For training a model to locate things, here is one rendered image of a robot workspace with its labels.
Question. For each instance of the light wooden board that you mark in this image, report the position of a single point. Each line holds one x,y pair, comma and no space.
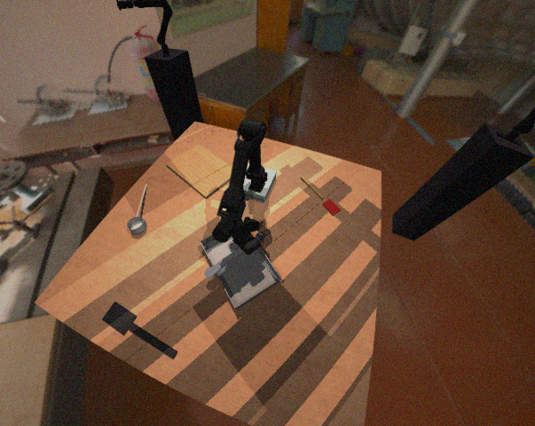
202,170

